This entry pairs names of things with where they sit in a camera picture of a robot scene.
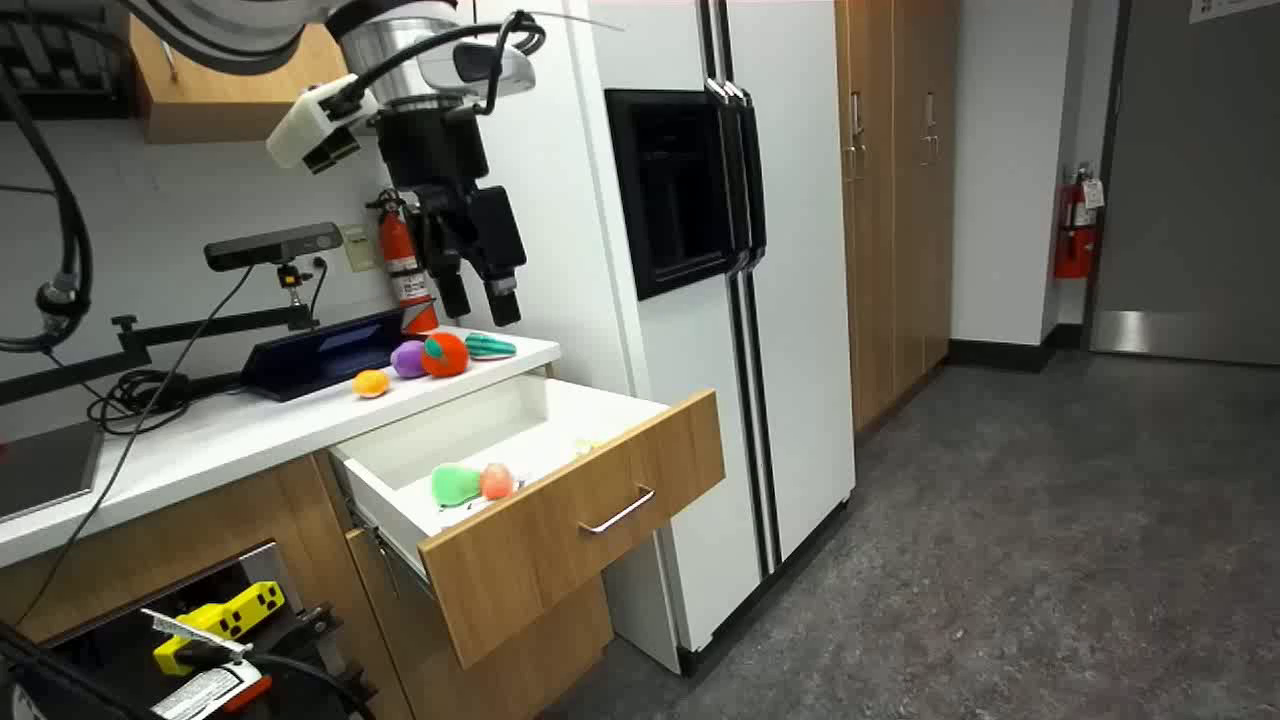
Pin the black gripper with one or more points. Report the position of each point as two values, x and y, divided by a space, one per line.
432 153

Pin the wooden drawer white inside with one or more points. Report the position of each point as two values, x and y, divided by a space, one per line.
562 547

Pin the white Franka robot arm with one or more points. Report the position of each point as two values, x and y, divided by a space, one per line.
403 45

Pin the red fire extinguisher white base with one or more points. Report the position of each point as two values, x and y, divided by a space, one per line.
403 260

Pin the teal plush toy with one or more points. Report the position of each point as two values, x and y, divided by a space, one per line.
491 346

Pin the orange red plush toy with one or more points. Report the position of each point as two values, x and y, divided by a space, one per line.
446 354

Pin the purple plush toy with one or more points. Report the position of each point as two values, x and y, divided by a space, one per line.
410 358

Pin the small yellow plush toy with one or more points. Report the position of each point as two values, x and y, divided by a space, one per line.
369 386

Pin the small orange plush toy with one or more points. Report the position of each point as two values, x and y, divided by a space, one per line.
498 480

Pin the white refrigerator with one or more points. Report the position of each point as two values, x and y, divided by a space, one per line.
803 332

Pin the wooden cabinet door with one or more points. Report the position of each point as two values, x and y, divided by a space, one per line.
520 675

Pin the tall wooden pantry cabinet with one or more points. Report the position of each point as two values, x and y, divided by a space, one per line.
894 201

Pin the wooden base cabinet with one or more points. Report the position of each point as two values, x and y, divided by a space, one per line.
163 547

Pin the yellow black tool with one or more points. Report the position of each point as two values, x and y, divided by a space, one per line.
221 617

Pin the black overhead appliance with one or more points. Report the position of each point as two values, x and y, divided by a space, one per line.
61 62

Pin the steel sink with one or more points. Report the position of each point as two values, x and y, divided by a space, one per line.
46 469

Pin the white packet red print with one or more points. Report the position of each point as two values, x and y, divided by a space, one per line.
200 689

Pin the gray metal door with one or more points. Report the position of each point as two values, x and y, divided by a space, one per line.
1185 173

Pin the black stereo camera bar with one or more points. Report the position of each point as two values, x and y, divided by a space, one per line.
272 247

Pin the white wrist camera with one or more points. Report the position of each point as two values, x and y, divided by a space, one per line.
308 123

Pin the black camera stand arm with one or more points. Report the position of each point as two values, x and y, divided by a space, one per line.
200 325

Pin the red wall fire extinguisher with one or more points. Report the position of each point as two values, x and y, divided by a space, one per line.
1079 222

